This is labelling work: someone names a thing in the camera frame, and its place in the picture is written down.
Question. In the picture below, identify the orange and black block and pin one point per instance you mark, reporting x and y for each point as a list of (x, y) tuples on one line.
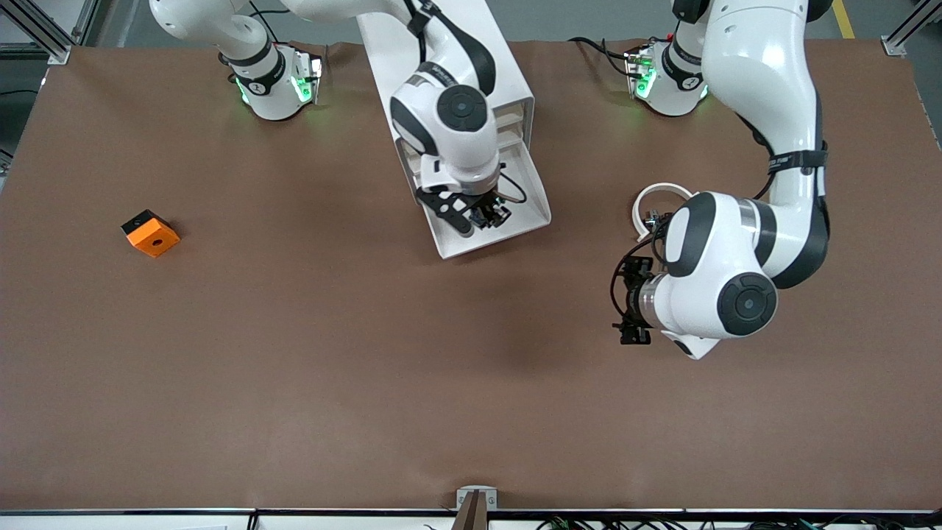
[(153, 237)]

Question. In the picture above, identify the white curved plastic part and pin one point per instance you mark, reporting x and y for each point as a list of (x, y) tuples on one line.
[(662, 188)]

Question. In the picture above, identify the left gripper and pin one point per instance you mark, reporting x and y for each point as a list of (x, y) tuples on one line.
[(633, 303)]

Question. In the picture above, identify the white table edge rail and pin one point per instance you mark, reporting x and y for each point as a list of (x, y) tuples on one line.
[(147, 519)]

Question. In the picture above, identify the aluminium frame post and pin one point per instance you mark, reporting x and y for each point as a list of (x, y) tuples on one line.
[(44, 33), (909, 29)]

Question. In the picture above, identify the white drawer cabinet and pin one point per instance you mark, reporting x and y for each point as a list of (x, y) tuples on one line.
[(508, 59)]

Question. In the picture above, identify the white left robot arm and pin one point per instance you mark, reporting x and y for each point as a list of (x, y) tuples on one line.
[(765, 73)]

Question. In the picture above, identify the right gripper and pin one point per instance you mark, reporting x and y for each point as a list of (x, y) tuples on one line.
[(486, 207)]

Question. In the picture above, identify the large table cover sheet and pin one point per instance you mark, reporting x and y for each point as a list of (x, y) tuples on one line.
[(294, 368)]

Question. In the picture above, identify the grey metal table bracket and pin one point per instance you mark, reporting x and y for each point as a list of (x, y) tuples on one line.
[(476, 502)]

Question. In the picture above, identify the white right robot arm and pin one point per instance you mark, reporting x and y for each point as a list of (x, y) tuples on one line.
[(456, 140)]

